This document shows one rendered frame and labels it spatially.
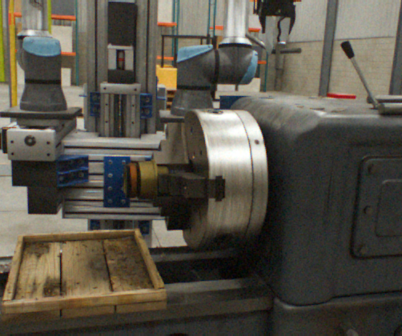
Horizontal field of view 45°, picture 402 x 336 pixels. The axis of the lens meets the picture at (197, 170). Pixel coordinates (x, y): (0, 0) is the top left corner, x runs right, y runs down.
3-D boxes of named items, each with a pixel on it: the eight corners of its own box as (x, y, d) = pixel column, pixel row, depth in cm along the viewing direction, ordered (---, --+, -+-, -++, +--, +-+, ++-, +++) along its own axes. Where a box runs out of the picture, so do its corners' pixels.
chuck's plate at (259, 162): (215, 210, 132) (227, 97, 121) (258, 274, 104) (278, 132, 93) (203, 211, 131) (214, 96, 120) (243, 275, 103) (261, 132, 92)
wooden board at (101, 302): (138, 242, 129) (139, 228, 128) (166, 309, 95) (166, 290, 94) (18, 249, 121) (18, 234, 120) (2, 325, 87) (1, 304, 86)
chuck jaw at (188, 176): (206, 170, 107) (223, 175, 95) (206, 192, 107) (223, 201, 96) (156, 170, 104) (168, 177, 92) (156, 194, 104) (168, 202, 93)
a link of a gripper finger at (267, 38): (263, 54, 125) (267, 17, 124) (273, 54, 120) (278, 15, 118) (251, 54, 125) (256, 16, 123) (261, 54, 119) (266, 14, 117)
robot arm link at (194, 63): (174, 83, 169) (175, 43, 166) (211, 85, 171) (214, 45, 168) (177, 85, 157) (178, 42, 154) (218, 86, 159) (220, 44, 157)
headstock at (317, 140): (390, 220, 158) (408, 99, 149) (521, 286, 113) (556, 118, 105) (215, 228, 142) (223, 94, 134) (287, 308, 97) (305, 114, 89)
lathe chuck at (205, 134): (203, 211, 131) (214, 96, 120) (243, 275, 103) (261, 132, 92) (170, 212, 129) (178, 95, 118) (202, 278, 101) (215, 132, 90)
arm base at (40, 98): (26, 106, 168) (25, 77, 166) (70, 107, 169) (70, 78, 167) (14, 110, 153) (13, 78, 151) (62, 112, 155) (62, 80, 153)
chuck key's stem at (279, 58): (283, 91, 118) (287, 42, 116) (275, 90, 118) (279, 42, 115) (279, 90, 121) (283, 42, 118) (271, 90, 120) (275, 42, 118)
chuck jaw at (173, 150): (198, 171, 113) (191, 126, 118) (203, 162, 109) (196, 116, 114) (150, 172, 111) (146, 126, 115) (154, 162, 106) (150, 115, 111)
